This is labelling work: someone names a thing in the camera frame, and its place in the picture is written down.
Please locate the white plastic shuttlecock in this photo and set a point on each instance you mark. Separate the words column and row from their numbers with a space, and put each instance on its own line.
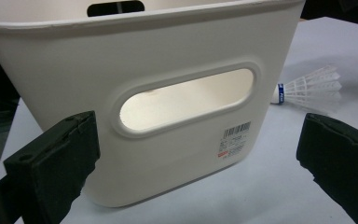
column 310, row 90

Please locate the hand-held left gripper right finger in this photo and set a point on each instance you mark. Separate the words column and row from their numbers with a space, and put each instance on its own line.
column 341, row 165

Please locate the white plastic basket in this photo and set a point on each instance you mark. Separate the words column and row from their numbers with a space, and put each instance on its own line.
column 74, row 77

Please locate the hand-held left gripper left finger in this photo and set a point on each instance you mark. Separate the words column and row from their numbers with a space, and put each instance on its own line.
column 52, row 168

